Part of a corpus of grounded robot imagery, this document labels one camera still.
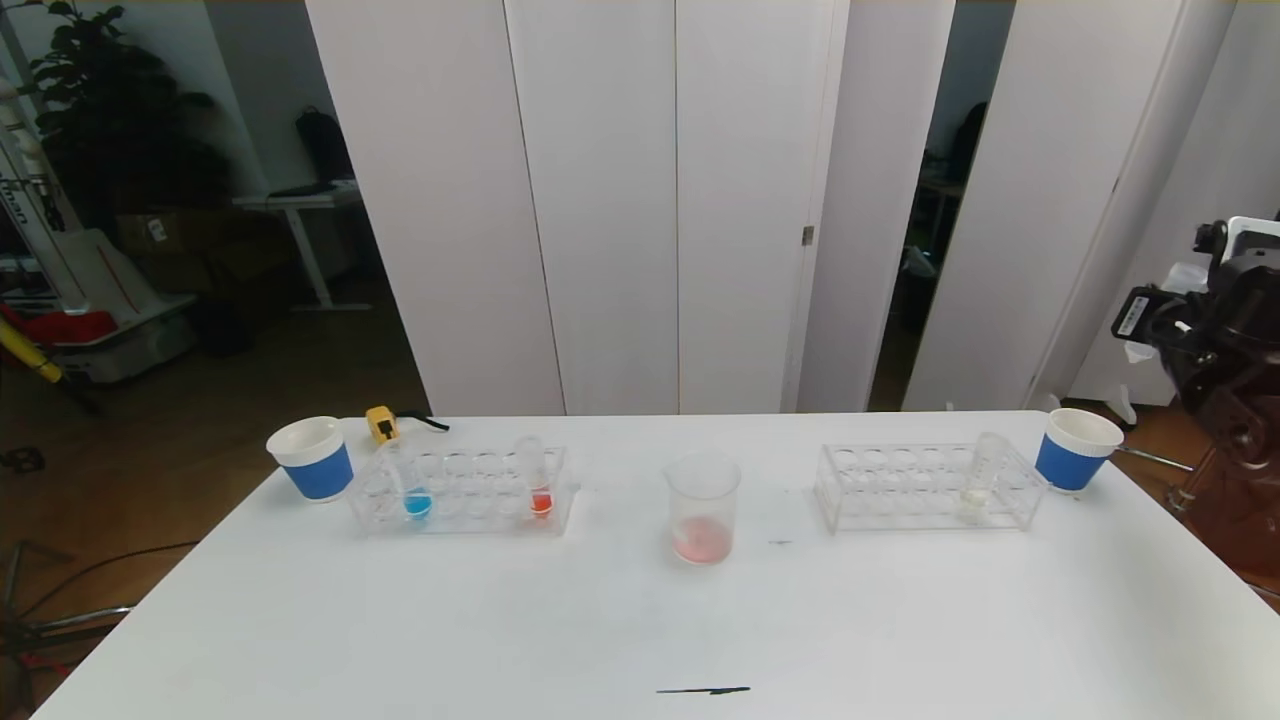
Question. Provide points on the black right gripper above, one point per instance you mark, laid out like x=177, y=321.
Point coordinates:
x=1135, y=314

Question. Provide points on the test tube with blue pigment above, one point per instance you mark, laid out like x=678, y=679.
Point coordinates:
x=418, y=505

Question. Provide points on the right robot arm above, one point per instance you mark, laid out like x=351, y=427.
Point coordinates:
x=1240, y=400

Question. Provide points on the test tube with pale yellow pigment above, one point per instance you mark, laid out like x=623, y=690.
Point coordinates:
x=973, y=500

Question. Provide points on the clear acrylic test tube rack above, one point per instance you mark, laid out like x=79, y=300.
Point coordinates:
x=900, y=500
x=470, y=505

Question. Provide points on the clear glass beaker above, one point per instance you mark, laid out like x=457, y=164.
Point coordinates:
x=700, y=535

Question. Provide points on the white folding screen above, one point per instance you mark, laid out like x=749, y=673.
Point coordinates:
x=1050, y=200
x=600, y=200

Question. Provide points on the blue and white paper cup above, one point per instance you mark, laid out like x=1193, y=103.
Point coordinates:
x=1068, y=465
x=318, y=475

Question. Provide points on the yellow tape measure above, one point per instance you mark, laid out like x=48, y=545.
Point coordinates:
x=383, y=427

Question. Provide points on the black backpack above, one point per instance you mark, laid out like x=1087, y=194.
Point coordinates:
x=322, y=148

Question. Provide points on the white standing desk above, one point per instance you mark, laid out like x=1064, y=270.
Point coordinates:
x=300, y=203

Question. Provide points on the cardboard box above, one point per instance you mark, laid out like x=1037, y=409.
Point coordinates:
x=165, y=236

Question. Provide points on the white platform with board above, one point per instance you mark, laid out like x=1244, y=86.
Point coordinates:
x=110, y=298

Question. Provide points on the dark green potted plant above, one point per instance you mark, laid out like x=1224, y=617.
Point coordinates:
x=120, y=130

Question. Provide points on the red box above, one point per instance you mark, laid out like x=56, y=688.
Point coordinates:
x=70, y=328

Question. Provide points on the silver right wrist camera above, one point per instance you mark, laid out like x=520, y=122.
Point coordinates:
x=1250, y=238

